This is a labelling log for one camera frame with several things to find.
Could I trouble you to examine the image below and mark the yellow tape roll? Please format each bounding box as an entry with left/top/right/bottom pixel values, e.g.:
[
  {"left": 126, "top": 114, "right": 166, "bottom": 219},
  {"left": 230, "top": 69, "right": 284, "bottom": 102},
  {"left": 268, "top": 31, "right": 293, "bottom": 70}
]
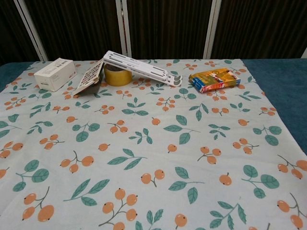
[{"left": 103, "top": 64, "right": 133, "bottom": 86}]

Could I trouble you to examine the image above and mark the white partition frame post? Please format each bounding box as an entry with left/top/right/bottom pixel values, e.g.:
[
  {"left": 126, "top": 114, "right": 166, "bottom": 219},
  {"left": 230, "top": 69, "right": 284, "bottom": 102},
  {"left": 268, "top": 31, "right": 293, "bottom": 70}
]
[
  {"left": 202, "top": 0, "right": 223, "bottom": 59},
  {"left": 115, "top": 0, "right": 132, "bottom": 57},
  {"left": 13, "top": 0, "right": 48, "bottom": 61}
]

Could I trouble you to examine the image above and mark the floral berry leaf tablecloth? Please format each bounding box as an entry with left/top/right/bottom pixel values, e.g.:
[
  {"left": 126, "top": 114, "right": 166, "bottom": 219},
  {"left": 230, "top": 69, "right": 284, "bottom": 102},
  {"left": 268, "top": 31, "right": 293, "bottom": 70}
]
[{"left": 0, "top": 58, "right": 307, "bottom": 230}]

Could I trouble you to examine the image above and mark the orange gold snack packet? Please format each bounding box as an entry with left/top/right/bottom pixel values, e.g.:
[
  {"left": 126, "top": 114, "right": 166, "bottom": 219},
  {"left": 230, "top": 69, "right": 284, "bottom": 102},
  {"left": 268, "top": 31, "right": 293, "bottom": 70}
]
[{"left": 189, "top": 68, "right": 241, "bottom": 93}]

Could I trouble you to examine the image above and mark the white folding laptop stand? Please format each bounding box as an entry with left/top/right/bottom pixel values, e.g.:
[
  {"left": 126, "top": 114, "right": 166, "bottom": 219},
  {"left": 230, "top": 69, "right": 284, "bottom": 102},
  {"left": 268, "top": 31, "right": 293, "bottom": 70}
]
[{"left": 103, "top": 50, "right": 183, "bottom": 87}]

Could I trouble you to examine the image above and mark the white cardboard box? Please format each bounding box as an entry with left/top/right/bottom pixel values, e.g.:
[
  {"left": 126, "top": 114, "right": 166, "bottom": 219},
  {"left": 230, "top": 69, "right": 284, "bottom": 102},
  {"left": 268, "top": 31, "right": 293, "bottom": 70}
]
[{"left": 33, "top": 57, "right": 77, "bottom": 92}]

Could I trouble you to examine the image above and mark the colour swatch card box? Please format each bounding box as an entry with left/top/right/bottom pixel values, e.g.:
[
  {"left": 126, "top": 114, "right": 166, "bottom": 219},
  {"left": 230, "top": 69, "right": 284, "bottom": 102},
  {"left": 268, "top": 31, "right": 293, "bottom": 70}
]
[{"left": 72, "top": 59, "right": 105, "bottom": 97}]

